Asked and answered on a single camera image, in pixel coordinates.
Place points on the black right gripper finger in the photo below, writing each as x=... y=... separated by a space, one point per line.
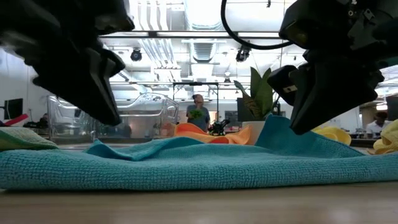
x=283 y=77
x=332 y=90

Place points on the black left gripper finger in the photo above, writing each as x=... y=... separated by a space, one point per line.
x=84 y=87
x=115 y=65

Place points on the green microfiber towel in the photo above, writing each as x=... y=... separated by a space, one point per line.
x=21 y=138

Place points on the orange microfiber towel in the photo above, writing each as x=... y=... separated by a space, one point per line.
x=192 y=130

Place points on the blue microfiber towel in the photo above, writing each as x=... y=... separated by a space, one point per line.
x=199 y=168

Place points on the yellow microfiber towel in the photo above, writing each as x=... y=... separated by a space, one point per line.
x=334 y=133
x=387 y=140

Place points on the black ceiling spotlight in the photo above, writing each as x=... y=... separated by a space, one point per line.
x=242 y=54
x=136 y=55

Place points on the snake plant in white pot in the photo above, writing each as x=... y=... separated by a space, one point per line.
x=259 y=93

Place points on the person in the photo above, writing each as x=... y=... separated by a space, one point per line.
x=199 y=116
x=377 y=124

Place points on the clear plastic bin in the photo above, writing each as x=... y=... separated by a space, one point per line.
x=149 y=118

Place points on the black monitor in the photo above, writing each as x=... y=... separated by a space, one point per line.
x=14 y=109

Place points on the black overhead crossbar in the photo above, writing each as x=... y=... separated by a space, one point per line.
x=186 y=34

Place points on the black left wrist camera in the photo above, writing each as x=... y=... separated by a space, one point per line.
x=115 y=18

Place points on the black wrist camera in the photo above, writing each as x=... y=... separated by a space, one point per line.
x=293 y=31
x=115 y=18

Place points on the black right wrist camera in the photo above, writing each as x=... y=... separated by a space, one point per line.
x=293 y=31

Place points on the black aluminium table frame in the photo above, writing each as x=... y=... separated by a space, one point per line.
x=124 y=141

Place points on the black background frame stand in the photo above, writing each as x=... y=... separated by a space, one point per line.
x=196 y=83

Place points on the silver ceiling air duct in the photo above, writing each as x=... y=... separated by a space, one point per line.
x=203 y=49

